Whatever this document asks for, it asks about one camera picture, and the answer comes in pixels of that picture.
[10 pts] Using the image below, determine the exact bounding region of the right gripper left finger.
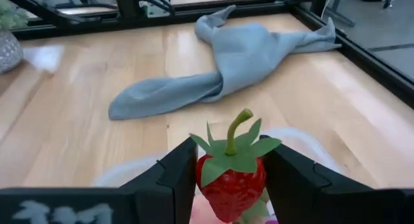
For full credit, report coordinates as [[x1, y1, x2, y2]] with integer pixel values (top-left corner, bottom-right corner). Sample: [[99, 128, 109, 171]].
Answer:
[[121, 136, 199, 224]]

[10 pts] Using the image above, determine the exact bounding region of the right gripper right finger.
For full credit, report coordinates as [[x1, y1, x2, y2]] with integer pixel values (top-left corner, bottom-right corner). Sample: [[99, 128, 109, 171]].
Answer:
[[259, 135, 376, 224]]

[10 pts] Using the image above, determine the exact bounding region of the red strawberry with green leaves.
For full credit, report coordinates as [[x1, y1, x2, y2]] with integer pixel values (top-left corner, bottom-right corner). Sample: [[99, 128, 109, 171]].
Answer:
[[190, 108, 282, 223]]

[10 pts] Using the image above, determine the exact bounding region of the clear plastic container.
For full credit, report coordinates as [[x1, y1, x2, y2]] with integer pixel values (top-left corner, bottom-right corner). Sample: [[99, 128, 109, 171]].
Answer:
[[92, 126, 345, 224]]

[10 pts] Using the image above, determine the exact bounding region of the grey cloth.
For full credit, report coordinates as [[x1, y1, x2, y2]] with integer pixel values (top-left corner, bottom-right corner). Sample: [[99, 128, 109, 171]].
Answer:
[[108, 4, 342, 121]]

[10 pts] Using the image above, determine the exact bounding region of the grey metal furniture base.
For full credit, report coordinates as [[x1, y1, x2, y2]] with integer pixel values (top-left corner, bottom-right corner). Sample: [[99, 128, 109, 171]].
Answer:
[[329, 0, 356, 28]]

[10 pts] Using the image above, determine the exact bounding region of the green spiky potted plant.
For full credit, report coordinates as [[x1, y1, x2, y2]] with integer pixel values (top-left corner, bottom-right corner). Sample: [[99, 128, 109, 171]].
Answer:
[[0, 0, 29, 74]]

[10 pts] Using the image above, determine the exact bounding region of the black metal table frame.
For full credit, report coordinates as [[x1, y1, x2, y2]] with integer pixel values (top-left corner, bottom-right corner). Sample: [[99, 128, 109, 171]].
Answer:
[[0, 0, 414, 109]]

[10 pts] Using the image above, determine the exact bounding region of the white cable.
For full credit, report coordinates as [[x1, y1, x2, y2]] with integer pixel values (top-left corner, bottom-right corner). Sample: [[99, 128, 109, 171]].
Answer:
[[321, 0, 334, 18]]

